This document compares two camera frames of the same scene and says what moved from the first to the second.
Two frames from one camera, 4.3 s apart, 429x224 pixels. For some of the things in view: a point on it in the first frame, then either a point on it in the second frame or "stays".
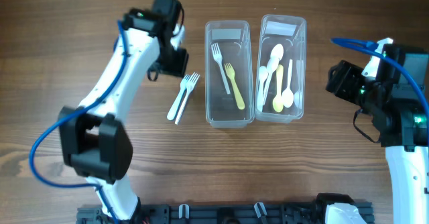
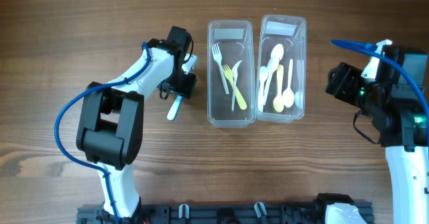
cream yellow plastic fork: [230, 72] stays
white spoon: [271, 66] stays
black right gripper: [340, 83] stays
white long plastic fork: [190, 84] -> [234, 71]
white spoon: [263, 74] stays
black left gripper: [178, 66] -> [186, 89]
